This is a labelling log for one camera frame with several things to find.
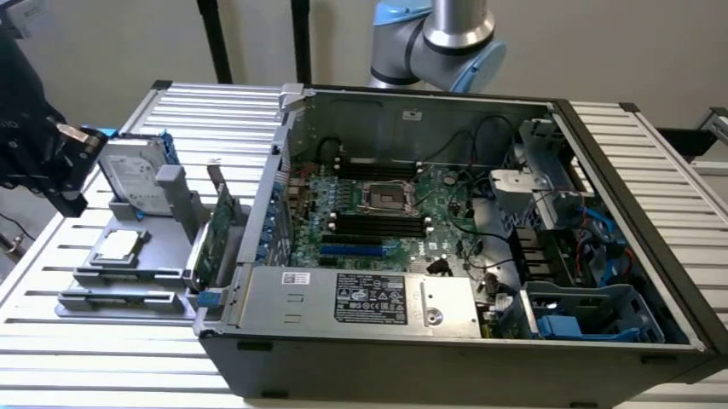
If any grey metal disk bay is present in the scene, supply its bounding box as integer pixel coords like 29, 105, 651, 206
513, 118, 597, 232

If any grey power supply unit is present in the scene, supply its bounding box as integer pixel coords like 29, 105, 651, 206
234, 266, 486, 340

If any black expansion slot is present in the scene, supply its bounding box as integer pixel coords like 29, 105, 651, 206
318, 255, 379, 268

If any aluminium frame black bracket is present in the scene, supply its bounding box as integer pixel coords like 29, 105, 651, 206
653, 107, 728, 176

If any green RAM stick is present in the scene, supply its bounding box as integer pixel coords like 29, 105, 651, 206
60, 291, 175, 303

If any CPU socket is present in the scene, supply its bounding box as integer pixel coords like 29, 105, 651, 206
357, 181, 419, 214

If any blue wire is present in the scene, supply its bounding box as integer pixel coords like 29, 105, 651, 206
572, 203, 633, 287

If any red wire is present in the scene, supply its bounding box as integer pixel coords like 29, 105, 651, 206
568, 241, 637, 279

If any blue expansion slot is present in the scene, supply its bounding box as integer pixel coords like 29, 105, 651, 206
318, 243, 385, 256

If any short black looped wire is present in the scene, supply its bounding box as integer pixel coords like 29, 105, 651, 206
315, 135, 343, 162

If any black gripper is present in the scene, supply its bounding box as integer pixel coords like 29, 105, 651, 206
0, 30, 111, 219

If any blue plastic drive cage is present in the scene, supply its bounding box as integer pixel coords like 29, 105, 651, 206
517, 280, 668, 343

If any green graphics card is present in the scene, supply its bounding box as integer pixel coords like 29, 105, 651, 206
190, 157, 238, 291

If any silver CPU chip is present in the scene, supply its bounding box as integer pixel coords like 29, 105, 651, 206
92, 229, 151, 262

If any green motherboard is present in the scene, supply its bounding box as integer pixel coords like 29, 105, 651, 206
281, 164, 486, 274

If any grey parts rack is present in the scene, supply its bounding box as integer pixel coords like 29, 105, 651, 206
53, 164, 253, 321

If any black pole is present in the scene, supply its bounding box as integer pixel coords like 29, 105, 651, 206
195, 0, 235, 84
289, 0, 315, 85

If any long black arched wire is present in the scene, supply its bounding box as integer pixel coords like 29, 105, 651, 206
453, 113, 520, 172

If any black open PC case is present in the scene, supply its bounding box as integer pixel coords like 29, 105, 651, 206
192, 83, 724, 400

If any thin black cable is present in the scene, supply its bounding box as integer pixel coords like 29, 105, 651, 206
0, 212, 36, 257

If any blue case latch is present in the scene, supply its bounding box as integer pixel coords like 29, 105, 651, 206
196, 288, 226, 309

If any black RAM slot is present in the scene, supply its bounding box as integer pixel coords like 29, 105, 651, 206
334, 170, 423, 181
326, 226, 429, 239
338, 161, 425, 171
327, 216, 431, 228
339, 156, 425, 167
337, 165, 423, 176
326, 222, 430, 233
329, 211, 433, 223

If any silver hard disk blue bracket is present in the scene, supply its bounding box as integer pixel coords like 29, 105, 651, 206
96, 130, 180, 216

